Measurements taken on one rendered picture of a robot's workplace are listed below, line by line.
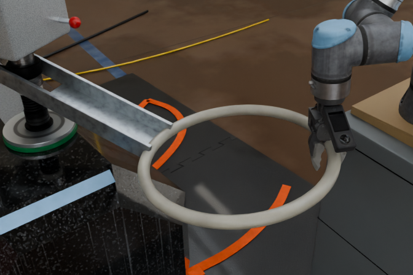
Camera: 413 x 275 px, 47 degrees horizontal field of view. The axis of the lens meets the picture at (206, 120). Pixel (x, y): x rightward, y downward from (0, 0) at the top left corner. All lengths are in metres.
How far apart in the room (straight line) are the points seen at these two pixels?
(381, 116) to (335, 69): 0.43
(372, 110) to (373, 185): 0.22
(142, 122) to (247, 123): 1.71
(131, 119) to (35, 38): 0.33
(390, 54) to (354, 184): 0.56
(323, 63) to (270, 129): 1.88
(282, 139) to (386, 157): 1.50
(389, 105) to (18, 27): 1.07
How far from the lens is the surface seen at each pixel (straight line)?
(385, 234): 1.56
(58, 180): 1.33
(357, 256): 1.70
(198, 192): 2.45
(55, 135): 1.46
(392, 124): 1.45
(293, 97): 3.29
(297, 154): 2.75
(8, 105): 1.73
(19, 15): 1.26
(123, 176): 1.37
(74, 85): 1.42
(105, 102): 1.37
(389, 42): 1.10
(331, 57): 1.07
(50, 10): 1.34
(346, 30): 1.06
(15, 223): 1.29
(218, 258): 2.14
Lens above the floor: 1.64
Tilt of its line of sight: 33 degrees down
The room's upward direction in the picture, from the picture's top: 2 degrees counter-clockwise
